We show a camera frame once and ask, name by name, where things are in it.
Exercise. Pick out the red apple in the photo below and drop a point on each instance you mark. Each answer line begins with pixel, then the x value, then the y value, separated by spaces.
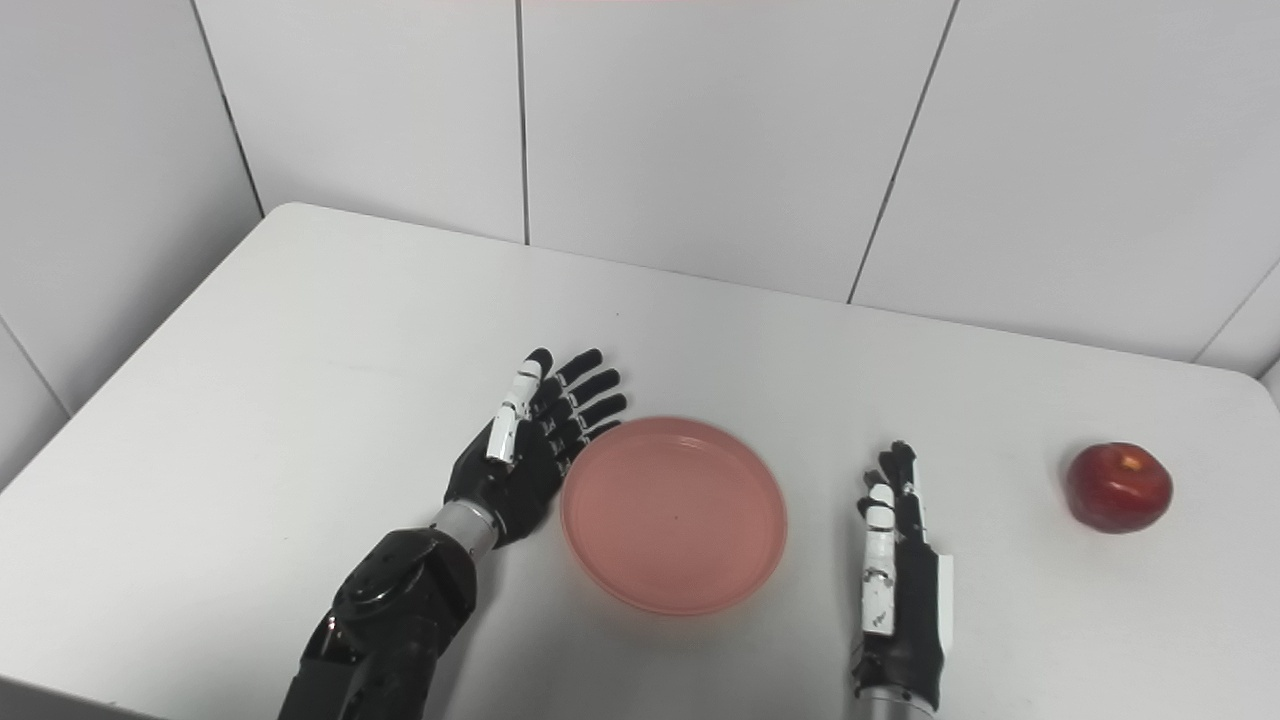
pixel 1118 490

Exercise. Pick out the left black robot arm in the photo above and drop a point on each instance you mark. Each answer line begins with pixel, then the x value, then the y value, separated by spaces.
pixel 390 620

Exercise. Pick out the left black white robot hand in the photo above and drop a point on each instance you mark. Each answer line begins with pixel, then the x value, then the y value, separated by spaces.
pixel 510 490

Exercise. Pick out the pink plate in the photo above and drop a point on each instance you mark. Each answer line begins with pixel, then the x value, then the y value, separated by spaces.
pixel 675 515

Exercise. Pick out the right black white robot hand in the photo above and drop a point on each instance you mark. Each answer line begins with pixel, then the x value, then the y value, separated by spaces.
pixel 915 620

